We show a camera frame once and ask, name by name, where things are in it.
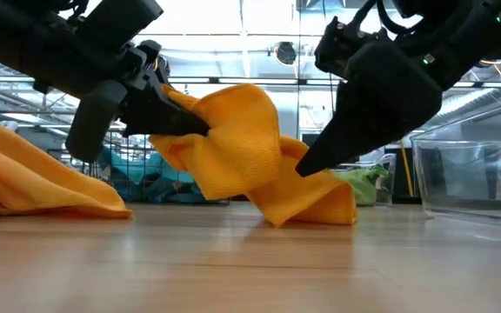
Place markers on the clear plastic bin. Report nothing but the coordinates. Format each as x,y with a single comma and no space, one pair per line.
387,191
420,174

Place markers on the silver ventilation duct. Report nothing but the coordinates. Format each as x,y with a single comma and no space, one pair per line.
472,97

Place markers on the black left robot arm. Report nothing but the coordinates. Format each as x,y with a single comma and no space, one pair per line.
15,39

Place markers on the blue microfiber towel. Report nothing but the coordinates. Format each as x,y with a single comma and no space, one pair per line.
176,191
137,167

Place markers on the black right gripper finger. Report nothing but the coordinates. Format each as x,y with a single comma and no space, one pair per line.
363,117

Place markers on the white building column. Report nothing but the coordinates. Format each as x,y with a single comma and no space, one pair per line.
289,113

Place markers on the orange microfiber towel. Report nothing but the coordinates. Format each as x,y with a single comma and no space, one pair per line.
37,182
242,143

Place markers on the black computer tower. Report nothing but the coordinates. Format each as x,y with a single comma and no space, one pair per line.
416,182

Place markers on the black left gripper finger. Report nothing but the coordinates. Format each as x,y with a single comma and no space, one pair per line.
155,124
168,104

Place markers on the long ceiling light rail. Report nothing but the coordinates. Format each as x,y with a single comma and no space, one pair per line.
255,80

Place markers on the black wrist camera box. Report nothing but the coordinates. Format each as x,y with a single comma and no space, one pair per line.
337,48

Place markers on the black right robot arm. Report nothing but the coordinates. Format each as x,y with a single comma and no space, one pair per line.
494,35

